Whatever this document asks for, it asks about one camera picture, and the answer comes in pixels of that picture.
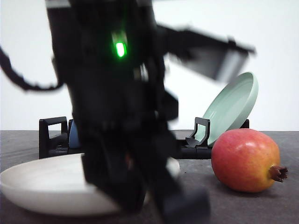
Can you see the green plate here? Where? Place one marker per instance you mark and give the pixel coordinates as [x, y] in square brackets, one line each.
[231, 107]

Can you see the blue plate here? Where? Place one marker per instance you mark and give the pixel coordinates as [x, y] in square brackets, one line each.
[73, 135]

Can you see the black cable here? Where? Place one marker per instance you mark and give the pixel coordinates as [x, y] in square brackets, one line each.
[8, 69]

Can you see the red yellow pomegranate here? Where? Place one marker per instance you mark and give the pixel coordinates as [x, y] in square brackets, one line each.
[246, 160]

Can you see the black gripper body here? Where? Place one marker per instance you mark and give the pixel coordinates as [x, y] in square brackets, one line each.
[112, 67]

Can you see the white plate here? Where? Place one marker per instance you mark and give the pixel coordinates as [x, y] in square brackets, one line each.
[57, 183]

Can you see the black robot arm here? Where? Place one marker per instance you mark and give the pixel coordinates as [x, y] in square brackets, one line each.
[107, 55]

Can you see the black plate rack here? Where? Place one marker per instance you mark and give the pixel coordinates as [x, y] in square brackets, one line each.
[195, 146]

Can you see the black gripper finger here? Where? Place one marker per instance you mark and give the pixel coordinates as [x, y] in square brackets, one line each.
[178, 204]
[117, 175]

